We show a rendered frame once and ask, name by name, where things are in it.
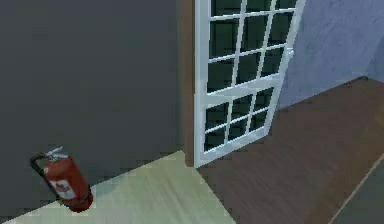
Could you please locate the red fire extinguisher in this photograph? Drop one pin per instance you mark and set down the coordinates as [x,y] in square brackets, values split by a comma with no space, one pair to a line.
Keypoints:
[66,181]

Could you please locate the white glass-paned door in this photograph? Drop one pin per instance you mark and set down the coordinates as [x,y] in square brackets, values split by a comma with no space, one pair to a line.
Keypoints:
[201,100]

